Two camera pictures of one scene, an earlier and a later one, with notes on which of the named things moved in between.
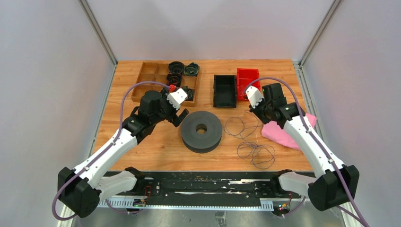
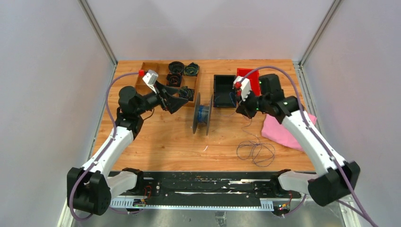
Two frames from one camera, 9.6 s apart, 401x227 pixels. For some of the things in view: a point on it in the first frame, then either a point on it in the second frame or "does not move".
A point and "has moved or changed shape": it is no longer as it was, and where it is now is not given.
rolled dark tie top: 176,67 does not move
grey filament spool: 201,143 has moved or changed shape
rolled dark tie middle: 174,78 does not move
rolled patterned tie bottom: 189,91 does not move
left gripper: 175,119 -> 173,102
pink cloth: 273,130 does not move
